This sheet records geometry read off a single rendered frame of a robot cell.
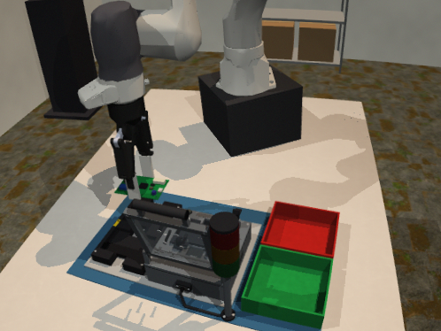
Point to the green circuit board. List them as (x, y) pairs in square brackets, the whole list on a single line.
[(147, 186)]

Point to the green bin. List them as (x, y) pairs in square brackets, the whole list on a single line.
[(284, 277)]

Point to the red open-top bin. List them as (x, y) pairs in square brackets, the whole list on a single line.
[(304, 229)]

